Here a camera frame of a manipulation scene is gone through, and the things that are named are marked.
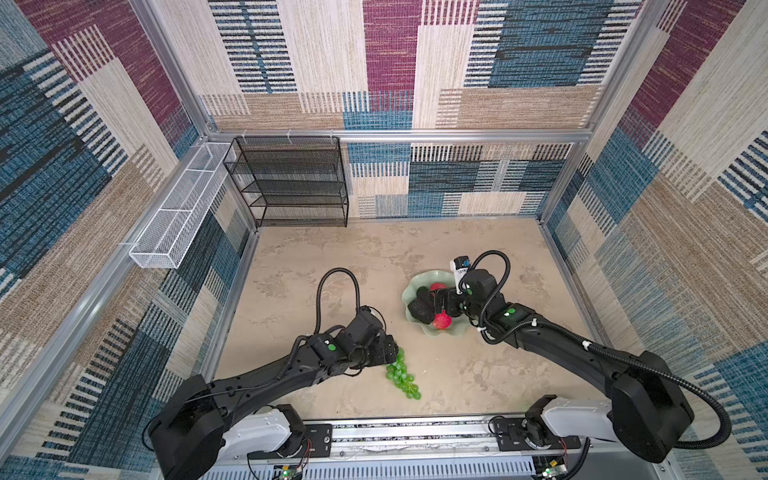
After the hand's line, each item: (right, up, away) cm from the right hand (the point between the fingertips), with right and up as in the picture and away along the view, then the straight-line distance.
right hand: (444, 294), depth 85 cm
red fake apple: (0, +1, +11) cm, 11 cm away
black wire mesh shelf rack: (-51, +38, +26) cm, 69 cm away
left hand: (-15, -13, -5) cm, 21 cm away
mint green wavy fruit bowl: (+5, -10, +4) cm, 11 cm away
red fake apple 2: (0, -8, +4) cm, 9 cm away
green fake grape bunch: (-13, -20, -5) cm, 24 cm away
